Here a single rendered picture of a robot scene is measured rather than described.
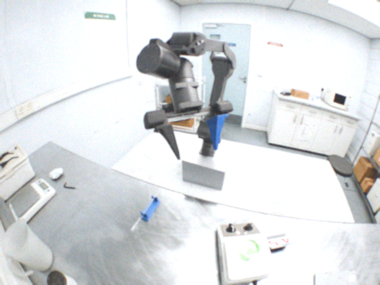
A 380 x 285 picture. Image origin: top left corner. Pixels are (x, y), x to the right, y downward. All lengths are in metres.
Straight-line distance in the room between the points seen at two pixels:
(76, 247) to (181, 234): 0.38
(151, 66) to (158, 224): 0.48
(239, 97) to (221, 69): 2.64
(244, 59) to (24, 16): 3.06
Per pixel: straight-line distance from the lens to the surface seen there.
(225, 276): 0.45
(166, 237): 0.55
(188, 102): 0.31
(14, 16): 1.51
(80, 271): 0.60
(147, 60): 0.28
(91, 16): 1.79
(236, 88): 3.17
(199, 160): 0.63
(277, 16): 3.26
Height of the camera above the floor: 1.40
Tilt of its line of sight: 31 degrees down
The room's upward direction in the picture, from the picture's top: straight up
